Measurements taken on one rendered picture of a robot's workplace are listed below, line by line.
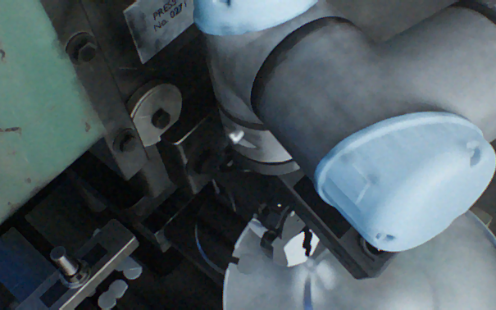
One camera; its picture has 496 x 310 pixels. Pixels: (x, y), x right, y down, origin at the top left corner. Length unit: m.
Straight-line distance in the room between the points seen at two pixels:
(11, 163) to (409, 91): 0.22
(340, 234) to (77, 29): 0.24
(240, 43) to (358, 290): 0.34
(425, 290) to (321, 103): 0.36
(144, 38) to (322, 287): 0.30
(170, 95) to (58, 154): 0.13
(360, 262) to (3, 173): 0.26
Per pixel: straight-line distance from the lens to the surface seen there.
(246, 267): 0.62
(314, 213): 0.45
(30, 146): 0.36
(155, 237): 0.68
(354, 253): 0.46
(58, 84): 0.35
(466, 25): 0.32
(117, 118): 0.41
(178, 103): 0.49
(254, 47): 0.32
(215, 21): 0.33
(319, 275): 0.61
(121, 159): 0.43
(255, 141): 0.40
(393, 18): 2.00
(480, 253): 0.66
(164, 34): 0.46
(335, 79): 0.29
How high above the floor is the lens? 1.36
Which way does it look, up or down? 55 degrees down
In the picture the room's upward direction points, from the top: 11 degrees counter-clockwise
